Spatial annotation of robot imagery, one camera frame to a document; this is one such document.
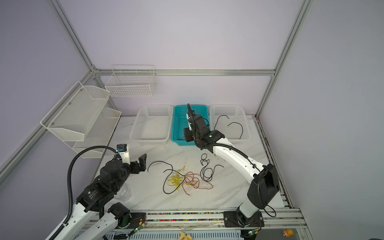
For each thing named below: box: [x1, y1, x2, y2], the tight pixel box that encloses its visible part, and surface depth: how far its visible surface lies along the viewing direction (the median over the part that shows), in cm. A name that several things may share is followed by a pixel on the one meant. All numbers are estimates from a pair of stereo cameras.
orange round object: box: [282, 229, 294, 237], surface depth 69 cm
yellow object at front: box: [178, 230, 193, 240], surface depth 69 cm
